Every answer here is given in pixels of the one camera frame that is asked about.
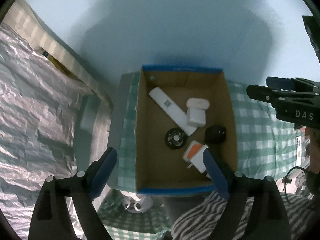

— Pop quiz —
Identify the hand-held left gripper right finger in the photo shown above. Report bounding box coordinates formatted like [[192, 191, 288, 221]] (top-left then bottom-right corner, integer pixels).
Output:
[[202, 148, 292, 240]]

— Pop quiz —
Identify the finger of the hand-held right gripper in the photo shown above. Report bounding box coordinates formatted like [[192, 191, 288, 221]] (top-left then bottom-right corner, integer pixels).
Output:
[[246, 84, 285, 103], [266, 76, 320, 91]]

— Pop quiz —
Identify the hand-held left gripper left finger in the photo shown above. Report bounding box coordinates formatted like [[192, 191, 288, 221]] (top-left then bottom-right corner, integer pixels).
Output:
[[29, 147, 118, 240]]

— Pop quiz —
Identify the white and orange charger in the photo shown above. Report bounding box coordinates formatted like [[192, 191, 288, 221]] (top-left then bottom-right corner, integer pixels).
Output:
[[182, 141, 213, 179]]

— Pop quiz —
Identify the dark grey charger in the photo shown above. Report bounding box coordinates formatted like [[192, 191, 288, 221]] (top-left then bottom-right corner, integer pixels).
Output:
[[204, 126, 227, 144]]

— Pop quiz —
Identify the black round disc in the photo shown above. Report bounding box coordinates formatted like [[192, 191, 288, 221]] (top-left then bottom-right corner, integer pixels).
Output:
[[164, 127, 187, 150]]

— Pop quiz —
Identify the blue cardboard box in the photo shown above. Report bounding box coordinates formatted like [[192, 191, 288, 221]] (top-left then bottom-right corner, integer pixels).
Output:
[[135, 64, 238, 195]]

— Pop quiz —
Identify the white square charger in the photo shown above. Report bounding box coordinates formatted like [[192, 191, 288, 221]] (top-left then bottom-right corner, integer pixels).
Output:
[[186, 107, 207, 127]]

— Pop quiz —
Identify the white oval case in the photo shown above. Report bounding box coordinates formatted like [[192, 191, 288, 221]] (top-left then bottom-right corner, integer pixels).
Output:
[[186, 97, 210, 110]]

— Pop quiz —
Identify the long white device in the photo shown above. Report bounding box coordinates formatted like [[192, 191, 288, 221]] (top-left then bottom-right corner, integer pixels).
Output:
[[149, 87, 196, 136]]

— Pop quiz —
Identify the white phone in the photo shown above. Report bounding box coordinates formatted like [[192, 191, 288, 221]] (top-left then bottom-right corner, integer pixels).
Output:
[[295, 135, 304, 165]]

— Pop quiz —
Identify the green checked cloth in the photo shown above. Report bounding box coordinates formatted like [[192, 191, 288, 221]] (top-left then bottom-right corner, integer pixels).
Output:
[[97, 72, 310, 240]]

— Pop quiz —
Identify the grey white striped cloth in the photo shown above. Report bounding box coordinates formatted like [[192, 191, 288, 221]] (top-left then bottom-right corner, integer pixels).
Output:
[[172, 191, 315, 240]]

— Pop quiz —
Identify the white crumpled bag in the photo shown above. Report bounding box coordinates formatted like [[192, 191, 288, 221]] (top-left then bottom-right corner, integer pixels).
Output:
[[120, 191, 153, 214]]

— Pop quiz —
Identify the black flat panel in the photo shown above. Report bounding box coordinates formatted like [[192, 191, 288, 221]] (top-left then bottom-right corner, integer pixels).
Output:
[[302, 15, 320, 63]]

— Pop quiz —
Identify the silver crinkled sheet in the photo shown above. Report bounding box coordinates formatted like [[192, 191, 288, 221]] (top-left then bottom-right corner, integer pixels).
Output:
[[0, 21, 113, 240]]

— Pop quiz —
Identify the yellow packet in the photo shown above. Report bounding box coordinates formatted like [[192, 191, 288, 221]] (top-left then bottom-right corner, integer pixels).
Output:
[[42, 51, 75, 77]]

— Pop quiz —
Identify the black cable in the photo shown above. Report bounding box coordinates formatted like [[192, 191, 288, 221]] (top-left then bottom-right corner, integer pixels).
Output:
[[282, 166, 309, 183]]

